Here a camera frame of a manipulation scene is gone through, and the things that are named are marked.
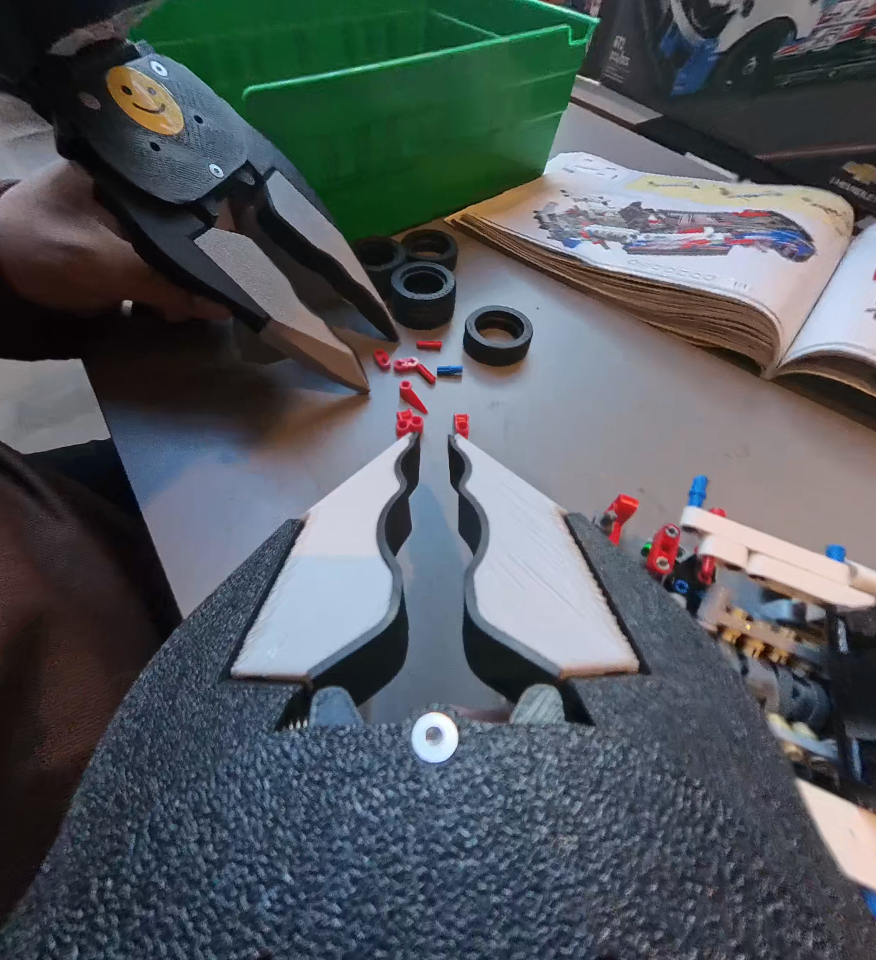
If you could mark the person's left hand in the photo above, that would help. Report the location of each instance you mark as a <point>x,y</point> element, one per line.
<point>55,240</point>

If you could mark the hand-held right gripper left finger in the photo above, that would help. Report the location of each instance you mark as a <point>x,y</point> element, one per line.
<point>310,600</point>

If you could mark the person's brown shirt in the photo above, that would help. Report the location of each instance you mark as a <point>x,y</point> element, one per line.
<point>33,675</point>

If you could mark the red triple-hole connector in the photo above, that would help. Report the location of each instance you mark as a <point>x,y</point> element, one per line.
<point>409,424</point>

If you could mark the toy car instruction booklet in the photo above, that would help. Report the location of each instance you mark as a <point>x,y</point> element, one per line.
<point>708,285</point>

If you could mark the red pointed tooth piece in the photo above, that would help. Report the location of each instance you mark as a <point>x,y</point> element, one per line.
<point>412,397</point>

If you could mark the toy brick race car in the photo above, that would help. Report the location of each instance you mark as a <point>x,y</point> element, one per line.
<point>745,547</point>

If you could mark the red two-hole connector block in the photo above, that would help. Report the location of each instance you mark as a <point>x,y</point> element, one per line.
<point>461,424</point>

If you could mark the grey desk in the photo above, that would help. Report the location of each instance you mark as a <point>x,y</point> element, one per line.
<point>633,450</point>

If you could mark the black toy tyre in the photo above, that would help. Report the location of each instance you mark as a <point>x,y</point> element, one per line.
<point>498,352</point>
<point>453,259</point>
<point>423,311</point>
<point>370,277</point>

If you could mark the green plastic bin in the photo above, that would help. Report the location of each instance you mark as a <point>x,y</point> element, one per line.
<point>408,135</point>

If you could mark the black toy set box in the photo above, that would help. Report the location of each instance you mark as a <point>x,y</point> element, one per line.
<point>783,127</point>

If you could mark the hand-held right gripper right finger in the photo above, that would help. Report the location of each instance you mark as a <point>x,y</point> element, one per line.
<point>550,592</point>

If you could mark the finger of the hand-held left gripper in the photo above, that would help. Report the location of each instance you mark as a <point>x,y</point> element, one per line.
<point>318,240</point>
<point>258,292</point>

